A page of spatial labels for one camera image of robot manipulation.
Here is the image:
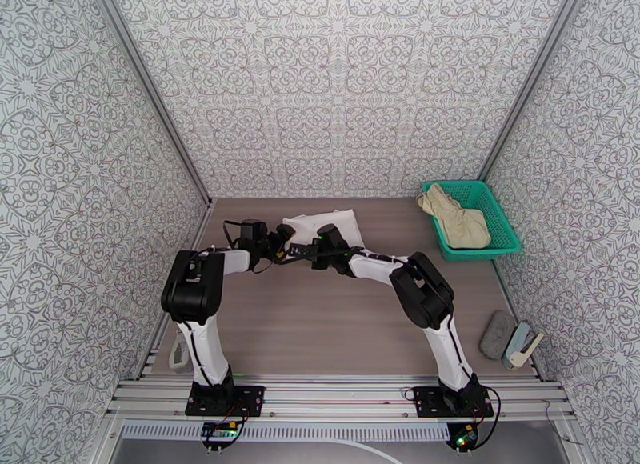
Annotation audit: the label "white perforated vent strip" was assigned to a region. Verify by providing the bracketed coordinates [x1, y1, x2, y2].
[119, 423, 451, 442]

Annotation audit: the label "thin loose wire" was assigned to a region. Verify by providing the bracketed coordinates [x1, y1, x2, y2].
[543, 399, 585, 446]

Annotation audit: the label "grey stapler tool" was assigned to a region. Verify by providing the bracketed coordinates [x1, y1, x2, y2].
[501, 321, 545, 371]

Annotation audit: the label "white t-shirt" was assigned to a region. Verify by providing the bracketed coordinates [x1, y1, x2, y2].
[282, 207, 366, 260]

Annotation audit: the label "grey white handheld device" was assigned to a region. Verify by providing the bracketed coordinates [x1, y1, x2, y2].
[167, 326, 194, 374]

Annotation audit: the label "white curved cable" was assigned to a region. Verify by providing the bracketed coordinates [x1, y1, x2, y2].
[319, 439, 402, 464]

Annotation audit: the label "aluminium rail frame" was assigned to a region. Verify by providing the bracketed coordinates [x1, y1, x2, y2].
[103, 374, 577, 425]

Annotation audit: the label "grey oval stone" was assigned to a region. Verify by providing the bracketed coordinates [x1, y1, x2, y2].
[478, 309, 518, 363]

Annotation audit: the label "aluminium corner post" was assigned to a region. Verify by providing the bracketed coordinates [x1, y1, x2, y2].
[477, 0, 590, 182]
[86, 0, 214, 210]

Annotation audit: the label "beige drawstring shorts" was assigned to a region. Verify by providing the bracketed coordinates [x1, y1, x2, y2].
[417, 182, 493, 250]

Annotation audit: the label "black base power cable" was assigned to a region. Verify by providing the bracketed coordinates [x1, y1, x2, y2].
[472, 376, 509, 450]

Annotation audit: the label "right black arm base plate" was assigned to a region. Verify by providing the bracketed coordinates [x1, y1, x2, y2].
[411, 384, 495, 420]

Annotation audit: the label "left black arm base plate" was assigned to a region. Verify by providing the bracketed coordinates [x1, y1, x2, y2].
[184, 384, 266, 419]

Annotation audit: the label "green plastic mesh basket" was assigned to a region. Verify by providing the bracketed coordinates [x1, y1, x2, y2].
[421, 179, 525, 264]

